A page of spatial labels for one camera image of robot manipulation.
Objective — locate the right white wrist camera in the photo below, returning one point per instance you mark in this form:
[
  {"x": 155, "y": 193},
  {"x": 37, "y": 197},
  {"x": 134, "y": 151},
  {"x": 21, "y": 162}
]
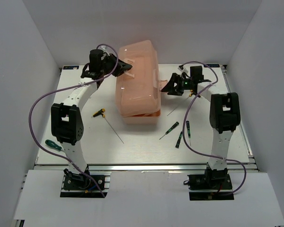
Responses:
[{"x": 183, "y": 70}]

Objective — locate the green handle screwdriver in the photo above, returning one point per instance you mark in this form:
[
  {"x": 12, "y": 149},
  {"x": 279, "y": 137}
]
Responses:
[{"x": 53, "y": 145}]

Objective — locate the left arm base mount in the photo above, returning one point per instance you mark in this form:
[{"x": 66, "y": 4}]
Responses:
[{"x": 80, "y": 186}]

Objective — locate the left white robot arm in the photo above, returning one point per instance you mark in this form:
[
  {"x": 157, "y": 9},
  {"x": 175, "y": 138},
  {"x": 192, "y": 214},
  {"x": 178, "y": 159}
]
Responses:
[{"x": 66, "y": 121}]

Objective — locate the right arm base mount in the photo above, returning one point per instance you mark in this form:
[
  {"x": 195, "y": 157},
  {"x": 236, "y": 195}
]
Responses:
[{"x": 200, "y": 190}]

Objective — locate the yellow black T-handle hex key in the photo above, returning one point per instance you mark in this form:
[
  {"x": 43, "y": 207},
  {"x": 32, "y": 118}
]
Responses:
[{"x": 101, "y": 112}]

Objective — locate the blue label sticker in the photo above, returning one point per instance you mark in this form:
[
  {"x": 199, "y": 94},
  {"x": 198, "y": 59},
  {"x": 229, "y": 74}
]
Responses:
[
  {"x": 211, "y": 65},
  {"x": 70, "y": 67}
]

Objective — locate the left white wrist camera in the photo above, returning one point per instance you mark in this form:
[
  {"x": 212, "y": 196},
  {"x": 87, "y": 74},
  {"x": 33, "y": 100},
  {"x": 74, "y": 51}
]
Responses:
[{"x": 104, "y": 49}]

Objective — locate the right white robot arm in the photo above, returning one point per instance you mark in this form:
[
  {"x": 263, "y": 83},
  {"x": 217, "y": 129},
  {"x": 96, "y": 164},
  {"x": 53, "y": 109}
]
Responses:
[{"x": 224, "y": 117}]

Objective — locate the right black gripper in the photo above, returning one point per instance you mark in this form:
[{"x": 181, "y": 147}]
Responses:
[{"x": 170, "y": 88}]

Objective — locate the blue label sticker left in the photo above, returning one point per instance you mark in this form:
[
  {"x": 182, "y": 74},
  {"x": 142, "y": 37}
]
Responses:
[{"x": 70, "y": 67}]

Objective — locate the pink plastic toolbox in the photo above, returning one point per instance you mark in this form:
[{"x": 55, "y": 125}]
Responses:
[{"x": 138, "y": 90}]

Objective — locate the black green precision screwdriver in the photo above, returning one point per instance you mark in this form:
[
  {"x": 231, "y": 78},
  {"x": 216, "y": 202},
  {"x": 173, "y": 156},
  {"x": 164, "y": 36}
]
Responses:
[{"x": 176, "y": 124}]

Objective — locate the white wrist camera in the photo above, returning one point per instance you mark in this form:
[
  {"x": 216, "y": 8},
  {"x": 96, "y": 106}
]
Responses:
[
  {"x": 183, "y": 70},
  {"x": 104, "y": 49}
]

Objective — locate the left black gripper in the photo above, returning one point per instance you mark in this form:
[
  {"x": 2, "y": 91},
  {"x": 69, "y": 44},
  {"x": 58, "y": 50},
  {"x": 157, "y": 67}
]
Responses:
[{"x": 122, "y": 67}]

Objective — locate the blue label sticker right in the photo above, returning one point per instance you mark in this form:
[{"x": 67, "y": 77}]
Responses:
[{"x": 211, "y": 65}]

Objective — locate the aluminium table front rail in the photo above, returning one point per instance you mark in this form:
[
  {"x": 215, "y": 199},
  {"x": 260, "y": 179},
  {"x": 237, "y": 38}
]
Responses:
[{"x": 148, "y": 167}]

